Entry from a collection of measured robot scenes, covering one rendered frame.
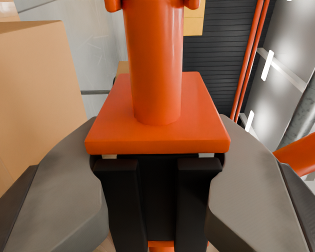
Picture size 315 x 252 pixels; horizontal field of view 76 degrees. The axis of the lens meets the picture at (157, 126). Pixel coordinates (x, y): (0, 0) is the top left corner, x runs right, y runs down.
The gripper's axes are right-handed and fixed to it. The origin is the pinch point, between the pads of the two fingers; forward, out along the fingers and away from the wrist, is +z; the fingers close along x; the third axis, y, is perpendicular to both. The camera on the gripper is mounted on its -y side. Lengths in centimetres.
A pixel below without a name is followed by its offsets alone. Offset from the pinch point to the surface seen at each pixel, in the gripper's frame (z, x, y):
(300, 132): 461, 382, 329
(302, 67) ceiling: 731, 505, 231
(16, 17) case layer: 77, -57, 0
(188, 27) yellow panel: 728, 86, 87
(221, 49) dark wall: 1071, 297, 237
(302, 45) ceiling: 769, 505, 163
